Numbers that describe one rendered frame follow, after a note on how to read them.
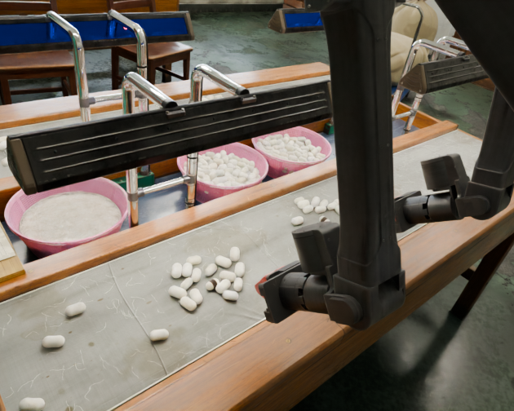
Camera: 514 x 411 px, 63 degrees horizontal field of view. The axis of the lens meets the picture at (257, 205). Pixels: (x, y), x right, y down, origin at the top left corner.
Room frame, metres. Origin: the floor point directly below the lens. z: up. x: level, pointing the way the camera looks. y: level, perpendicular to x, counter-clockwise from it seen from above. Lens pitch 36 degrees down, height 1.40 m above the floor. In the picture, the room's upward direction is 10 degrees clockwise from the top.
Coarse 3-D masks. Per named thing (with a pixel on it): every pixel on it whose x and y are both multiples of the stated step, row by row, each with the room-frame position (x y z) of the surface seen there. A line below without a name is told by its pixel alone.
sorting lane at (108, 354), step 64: (320, 192) 1.03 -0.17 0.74; (128, 256) 0.65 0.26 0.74; (256, 256) 0.72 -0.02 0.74; (0, 320) 0.44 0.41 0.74; (64, 320) 0.46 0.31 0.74; (128, 320) 0.49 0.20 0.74; (192, 320) 0.51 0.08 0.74; (256, 320) 0.53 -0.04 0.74; (0, 384) 0.33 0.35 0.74; (64, 384) 0.35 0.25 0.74; (128, 384) 0.36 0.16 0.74
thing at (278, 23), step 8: (288, 8) 1.57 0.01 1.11; (296, 8) 1.60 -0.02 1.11; (304, 8) 1.62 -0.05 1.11; (280, 16) 1.53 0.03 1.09; (288, 16) 1.55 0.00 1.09; (296, 16) 1.58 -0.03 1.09; (304, 16) 1.61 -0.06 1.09; (312, 16) 1.64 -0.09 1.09; (320, 16) 1.66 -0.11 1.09; (272, 24) 1.55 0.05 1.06; (280, 24) 1.52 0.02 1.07; (288, 24) 1.54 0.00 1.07; (296, 24) 1.56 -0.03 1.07; (304, 24) 1.59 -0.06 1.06; (312, 24) 1.62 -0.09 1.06; (320, 24) 1.65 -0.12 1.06; (280, 32) 1.52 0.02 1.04; (288, 32) 1.53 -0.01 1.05; (296, 32) 1.56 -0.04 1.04; (304, 32) 1.59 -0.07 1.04
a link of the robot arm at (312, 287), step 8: (320, 272) 0.41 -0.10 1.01; (312, 280) 0.42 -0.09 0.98; (320, 280) 0.42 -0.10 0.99; (328, 280) 0.40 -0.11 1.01; (304, 288) 0.42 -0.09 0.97; (312, 288) 0.41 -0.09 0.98; (320, 288) 0.40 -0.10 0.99; (328, 288) 0.40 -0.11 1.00; (304, 296) 0.41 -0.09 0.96; (312, 296) 0.40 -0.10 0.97; (320, 296) 0.40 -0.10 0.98; (312, 304) 0.40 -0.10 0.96; (320, 304) 0.39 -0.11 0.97; (320, 312) 0.40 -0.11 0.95
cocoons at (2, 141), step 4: (208, 96) 1.55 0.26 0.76; (212, 96) 1.57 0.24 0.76; (216, 96) 1.57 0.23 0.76; (220, 96) 1.58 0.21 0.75; (204, 100) 1.52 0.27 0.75; (4, 136) 1.01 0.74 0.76; (0, 140) 1.00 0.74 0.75; (4, 140) 1.01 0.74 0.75; (0, 144) 0.97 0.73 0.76; (4, 144) 0.98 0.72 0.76; (0, 148) 0.96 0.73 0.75; (4, 148) 0.97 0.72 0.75; (4, 160) 0.90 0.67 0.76; (4, 164) 0.89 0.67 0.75
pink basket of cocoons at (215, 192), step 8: (232, 144) 1.19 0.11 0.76; (240, 144) 1.19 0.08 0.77; (200, 152) 1.15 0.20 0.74; (240, 152) 1.18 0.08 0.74; (256, 152) 1.15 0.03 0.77; (184, 160) 1.08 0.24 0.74; (248, 160) 1.16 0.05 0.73; (256, 160) 1.14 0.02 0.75; (264, 160) 1.11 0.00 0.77; (264, 168) 1.08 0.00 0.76; (264, 176) 1.02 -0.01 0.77; (200, 184) 0.94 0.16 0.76; (208, 184) 0.93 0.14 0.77; (248, 184) 0.96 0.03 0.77; (256, 184) 1.00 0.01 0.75; (200, 192) 0.96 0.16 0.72; (216, 192) 0.94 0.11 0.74; (224, 192) 0.94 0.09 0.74; (232, 192) 0.95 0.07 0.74; (200, 200) 0.97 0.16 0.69; (208, 200) 0.96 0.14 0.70
